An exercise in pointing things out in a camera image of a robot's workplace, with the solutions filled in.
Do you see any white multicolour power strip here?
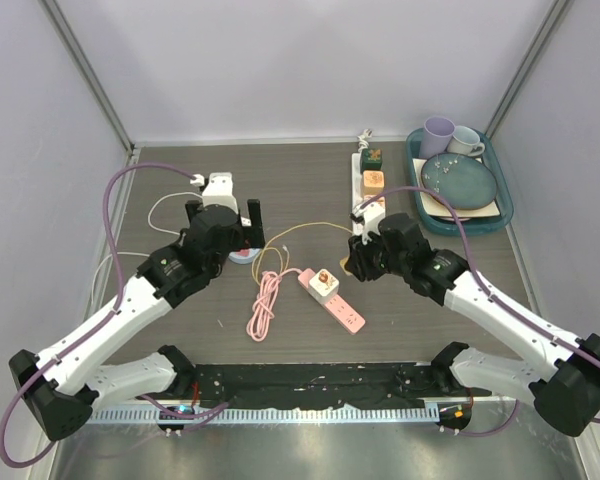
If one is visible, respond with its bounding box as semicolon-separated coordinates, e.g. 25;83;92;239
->
351;129;379;208

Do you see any yellow charger block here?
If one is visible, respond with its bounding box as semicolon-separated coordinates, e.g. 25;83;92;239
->
340;257;353;276

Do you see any purple cup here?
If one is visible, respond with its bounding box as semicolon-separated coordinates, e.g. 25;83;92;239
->
419;116;456;159

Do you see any dark green cube socket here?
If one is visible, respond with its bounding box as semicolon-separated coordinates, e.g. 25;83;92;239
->
360;148;383;172

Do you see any round light blue socket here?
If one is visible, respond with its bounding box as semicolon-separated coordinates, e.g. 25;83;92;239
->
229;248;261;265

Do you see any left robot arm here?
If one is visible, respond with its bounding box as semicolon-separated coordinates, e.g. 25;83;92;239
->
9;199;265;441

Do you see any yellow charging cable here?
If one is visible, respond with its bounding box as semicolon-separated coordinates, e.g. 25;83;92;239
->
251;222;355;286

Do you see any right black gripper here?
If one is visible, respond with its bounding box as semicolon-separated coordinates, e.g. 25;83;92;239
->
346;224;409;282

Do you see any white thin cable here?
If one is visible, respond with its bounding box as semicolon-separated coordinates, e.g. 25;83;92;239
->
88;192;196;306

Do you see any black mounting base plate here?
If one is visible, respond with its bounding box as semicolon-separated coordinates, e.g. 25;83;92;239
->
180;362;491;410

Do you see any grey blue mug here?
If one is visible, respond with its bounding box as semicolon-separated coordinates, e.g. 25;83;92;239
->
446;125;485;157

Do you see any orange cube socket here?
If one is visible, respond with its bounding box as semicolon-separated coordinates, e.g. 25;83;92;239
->
361;170;385;197

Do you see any white cube socket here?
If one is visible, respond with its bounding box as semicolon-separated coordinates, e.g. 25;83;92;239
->
308;269;339;305

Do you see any dark blue plate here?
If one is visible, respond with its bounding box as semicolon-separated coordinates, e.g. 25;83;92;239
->
420;153;498;210

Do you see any cream square plate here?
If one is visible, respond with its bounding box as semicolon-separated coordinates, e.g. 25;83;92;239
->
412;158;501;221

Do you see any pink power strip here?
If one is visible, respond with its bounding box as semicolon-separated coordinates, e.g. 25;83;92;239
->
298;269;366;335

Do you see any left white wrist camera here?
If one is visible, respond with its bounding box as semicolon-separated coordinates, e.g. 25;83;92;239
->
190;172;238;212

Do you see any teal plastic tray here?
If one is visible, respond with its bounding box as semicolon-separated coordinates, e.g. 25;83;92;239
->
404;128;514;236

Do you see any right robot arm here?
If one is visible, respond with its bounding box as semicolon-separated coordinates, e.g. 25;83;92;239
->
344;204;600;437

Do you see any pink cord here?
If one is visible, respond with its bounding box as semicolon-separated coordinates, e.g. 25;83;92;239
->
245;267;306;344

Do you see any pink round plate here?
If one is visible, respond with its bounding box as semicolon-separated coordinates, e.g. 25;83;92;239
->
437;217;472;222

